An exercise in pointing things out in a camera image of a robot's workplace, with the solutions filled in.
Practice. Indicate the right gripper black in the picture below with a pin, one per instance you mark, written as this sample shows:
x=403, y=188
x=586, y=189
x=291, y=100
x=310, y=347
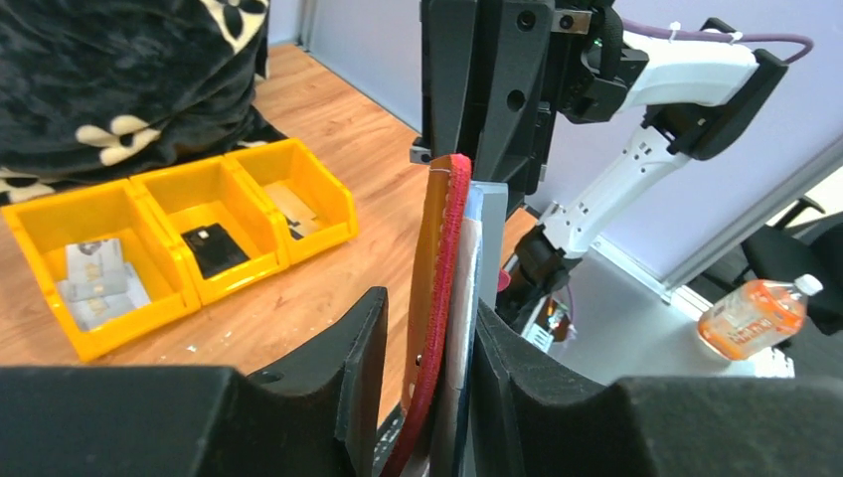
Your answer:
x=491, y=73

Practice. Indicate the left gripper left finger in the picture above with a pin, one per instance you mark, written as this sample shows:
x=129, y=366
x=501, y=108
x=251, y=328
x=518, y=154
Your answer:
x=313, y=412

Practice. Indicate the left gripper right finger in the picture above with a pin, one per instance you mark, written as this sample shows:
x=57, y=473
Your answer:
x=535, y=417

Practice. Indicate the red leather card holder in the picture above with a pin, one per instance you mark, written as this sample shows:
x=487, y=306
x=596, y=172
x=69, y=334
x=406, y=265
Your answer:
x=434, y=267

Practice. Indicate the yellow three-compartment bin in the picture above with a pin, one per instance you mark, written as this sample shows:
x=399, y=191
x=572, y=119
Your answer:
x=148, y=213

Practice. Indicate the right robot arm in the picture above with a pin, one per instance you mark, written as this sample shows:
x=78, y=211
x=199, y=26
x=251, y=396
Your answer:
x=698, y=92

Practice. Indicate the black card in bin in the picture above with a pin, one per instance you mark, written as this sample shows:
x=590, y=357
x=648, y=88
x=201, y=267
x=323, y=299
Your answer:
x=214, y=250

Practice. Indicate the striped beige card in bin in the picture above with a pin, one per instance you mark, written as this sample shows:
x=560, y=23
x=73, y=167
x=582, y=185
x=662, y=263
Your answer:
x=301, y=220

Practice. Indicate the grey card in bin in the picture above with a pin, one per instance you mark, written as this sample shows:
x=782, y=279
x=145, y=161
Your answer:
x=100, y=285

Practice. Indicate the orange drink bottle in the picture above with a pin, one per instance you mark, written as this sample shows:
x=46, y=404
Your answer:
x=757, y=315

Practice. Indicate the black office chair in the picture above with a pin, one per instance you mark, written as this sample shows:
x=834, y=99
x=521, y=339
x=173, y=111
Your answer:
x=775, y=253

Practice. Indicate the black floral blanket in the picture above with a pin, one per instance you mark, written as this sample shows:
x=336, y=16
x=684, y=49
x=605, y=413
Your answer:
x=94, y=91

